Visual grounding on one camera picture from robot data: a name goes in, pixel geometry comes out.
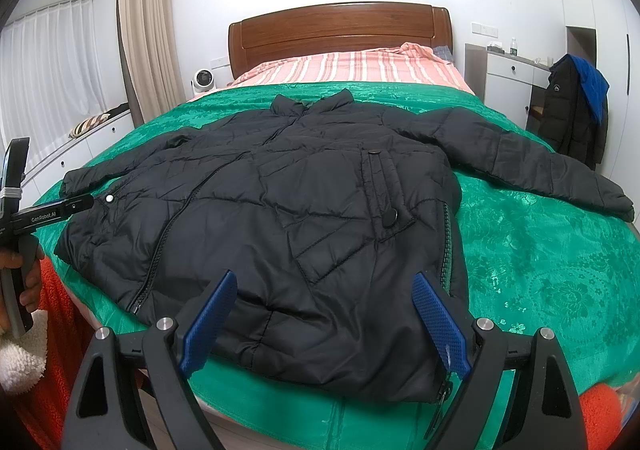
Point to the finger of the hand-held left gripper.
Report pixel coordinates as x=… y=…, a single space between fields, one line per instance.
x=77 y=204

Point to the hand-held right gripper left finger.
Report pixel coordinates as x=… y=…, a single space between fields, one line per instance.
x=210 y=320

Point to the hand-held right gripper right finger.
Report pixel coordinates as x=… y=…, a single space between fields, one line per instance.
x=440 y=325

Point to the black puffer jacket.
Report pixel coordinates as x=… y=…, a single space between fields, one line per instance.
x=300 y=210

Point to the person's left hand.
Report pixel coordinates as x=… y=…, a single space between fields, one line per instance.
x=32 y=280

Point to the white window seat cabinet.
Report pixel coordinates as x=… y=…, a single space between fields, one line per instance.
x=100 y=145

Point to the striped cushion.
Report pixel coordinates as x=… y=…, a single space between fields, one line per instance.
x=90 y=125

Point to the dark cloth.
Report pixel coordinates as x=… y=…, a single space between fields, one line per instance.
x=117 y=108

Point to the green patterned bedspread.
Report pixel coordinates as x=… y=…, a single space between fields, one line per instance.
x=540 y=280

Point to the white sheer curtain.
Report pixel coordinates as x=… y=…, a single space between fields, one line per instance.
x=60 y=70

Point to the orange fleece blanket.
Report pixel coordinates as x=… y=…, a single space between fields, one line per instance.
x=600 y=415
x=55 y=370

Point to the small white fan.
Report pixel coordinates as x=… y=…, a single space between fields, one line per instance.
x=202 y=80

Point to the beige curtain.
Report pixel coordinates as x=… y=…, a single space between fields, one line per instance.
x=145 y=40

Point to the hanging black jacket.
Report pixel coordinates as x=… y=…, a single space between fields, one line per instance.
x=565 y=115

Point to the white dresser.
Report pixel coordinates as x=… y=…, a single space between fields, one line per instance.
x=505 y=85

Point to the pink striped bed sheet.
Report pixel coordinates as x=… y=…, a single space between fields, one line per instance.
x=350 y=67

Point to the tissue box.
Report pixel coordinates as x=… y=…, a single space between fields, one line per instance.
x=495 y=48

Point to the hanging blue garment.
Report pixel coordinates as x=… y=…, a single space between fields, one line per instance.
x=595 y=85

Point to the small bottle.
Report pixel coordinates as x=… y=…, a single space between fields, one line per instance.
x=513 y=47

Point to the wooden headboard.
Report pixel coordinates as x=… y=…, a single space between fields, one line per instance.
x=340 y=27

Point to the white wall switch panel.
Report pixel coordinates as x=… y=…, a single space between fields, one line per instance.
x=485 y=29

